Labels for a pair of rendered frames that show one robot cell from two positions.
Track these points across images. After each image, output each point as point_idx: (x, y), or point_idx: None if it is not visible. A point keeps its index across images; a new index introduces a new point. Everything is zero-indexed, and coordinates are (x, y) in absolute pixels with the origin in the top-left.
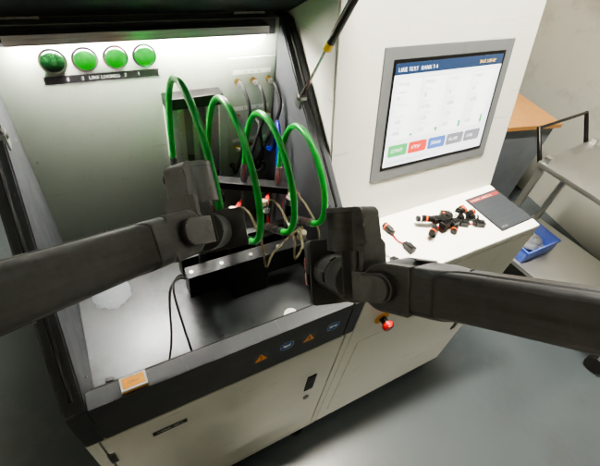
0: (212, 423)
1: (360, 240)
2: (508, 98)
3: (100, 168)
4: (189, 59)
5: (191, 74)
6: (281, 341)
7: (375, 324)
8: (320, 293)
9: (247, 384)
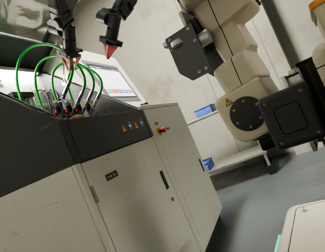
0: (134, 193)
1: (108, 10)
2: (130, 83)
3: None
4: (13, 82)
5: (16, 88)
6: (125, 119)
7: (160, 137)
8: (113, 40)
9: (130, 153)
